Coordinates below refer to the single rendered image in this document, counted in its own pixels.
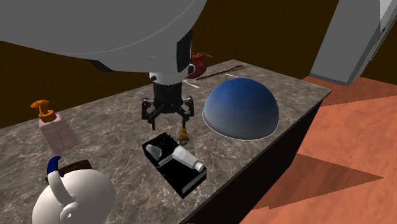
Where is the black book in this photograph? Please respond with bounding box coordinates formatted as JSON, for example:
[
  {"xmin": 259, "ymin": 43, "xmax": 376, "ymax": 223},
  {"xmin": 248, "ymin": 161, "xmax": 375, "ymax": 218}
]
[{"xmin": 141, "ymin": 132, "xmax": 208, "ymax": 200}]

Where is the white bottle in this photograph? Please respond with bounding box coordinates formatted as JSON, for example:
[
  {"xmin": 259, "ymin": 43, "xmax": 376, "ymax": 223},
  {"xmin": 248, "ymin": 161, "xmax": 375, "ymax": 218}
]
[{"xmin": 171, "ymin": 145, "xmax": 205, "ymax": 172}]

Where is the blue dome bowl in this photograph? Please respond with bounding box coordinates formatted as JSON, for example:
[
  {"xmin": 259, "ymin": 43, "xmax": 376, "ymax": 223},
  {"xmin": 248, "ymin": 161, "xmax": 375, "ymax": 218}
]
[{"xmin": 202, "ymin": 77, "xmax": 280, "ymax": 141}]

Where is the small gold cone figure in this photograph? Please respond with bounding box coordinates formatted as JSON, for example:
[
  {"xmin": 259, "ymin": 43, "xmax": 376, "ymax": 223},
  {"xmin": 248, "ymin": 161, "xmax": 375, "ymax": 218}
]
[{"xmin": 178, "ymin": 127, "xmax": 190, "ymax": 146}]

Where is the red pot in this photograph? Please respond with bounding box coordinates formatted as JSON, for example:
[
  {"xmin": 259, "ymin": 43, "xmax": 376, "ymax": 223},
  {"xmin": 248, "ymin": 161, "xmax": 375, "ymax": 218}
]
[{"xmin": 186, "ymin": 52, "xmax": 209, "ymax": 80}]

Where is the long dark stick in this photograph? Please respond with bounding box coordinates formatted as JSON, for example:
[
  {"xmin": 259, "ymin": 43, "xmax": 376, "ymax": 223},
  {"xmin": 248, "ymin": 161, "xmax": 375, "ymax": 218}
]
[{"xmin": 195, "ymin": 64, "xmax": 246, "ymax": 81}]

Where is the pink soap dispenser orange pump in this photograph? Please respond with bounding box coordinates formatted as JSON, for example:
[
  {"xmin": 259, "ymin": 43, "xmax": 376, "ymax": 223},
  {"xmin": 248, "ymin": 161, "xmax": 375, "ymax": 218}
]
[{"xmin": 30, "ymin": 99, "xmax": 80, "ymax": 155}]

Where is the white kettle blue handle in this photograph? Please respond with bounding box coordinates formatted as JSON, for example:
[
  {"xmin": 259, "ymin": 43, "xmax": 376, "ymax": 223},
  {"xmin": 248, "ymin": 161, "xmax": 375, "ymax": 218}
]
[{"xmin": 31, "ymin": 155, "xmax": 117, "ymax": 224}]

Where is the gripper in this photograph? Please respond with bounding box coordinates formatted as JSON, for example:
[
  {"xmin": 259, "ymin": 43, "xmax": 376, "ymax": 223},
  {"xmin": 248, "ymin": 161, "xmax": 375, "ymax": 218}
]
[{"xmin": 141, "ymin": 81, "xmax": 195, "ymax": 131}]

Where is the grey door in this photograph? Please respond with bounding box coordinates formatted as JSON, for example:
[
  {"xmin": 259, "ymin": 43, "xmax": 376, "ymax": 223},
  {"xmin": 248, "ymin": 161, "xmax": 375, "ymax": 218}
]
[{"xmin": 309, "ymin": 0, "xmax": 397, "ymax": 87}]

